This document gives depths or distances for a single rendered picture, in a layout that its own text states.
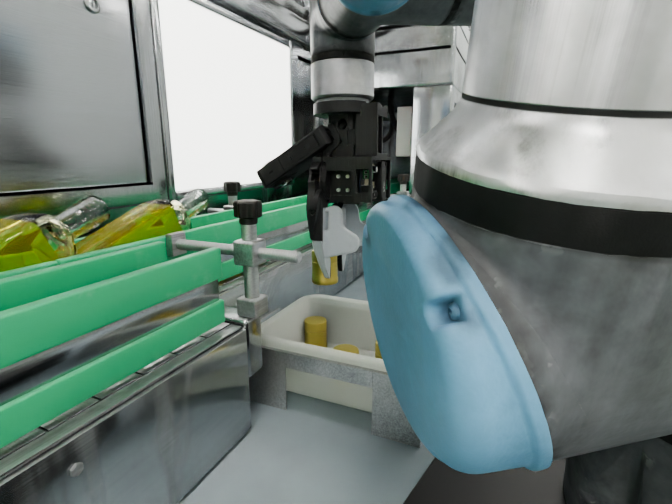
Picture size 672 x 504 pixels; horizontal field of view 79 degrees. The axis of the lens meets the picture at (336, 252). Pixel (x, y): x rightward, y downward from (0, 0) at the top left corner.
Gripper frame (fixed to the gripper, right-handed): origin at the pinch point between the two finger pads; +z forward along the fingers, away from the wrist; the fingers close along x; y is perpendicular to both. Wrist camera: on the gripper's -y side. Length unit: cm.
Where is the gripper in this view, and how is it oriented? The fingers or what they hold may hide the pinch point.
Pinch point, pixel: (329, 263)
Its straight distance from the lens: 54.1
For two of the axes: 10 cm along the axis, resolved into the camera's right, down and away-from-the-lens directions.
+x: 4.3, -1.9, 8.8
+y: 9.0, 0.8, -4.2
